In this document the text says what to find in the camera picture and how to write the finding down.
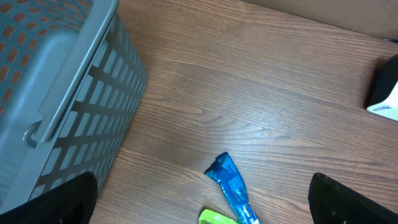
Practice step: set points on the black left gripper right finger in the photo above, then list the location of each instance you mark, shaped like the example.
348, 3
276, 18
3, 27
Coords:
332, 202

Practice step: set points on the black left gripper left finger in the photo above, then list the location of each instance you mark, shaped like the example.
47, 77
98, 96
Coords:
72, 202

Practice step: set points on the blue snack bar wrapper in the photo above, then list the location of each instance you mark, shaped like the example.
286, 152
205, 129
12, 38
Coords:
225, 173

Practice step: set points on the green snack packet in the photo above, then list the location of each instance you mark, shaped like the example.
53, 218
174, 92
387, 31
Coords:
210, 217

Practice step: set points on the white barcode scanner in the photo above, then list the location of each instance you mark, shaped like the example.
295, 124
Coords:
383, 94

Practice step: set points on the grey plastic mesh basket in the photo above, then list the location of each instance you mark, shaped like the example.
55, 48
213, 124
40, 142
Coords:
71, 81

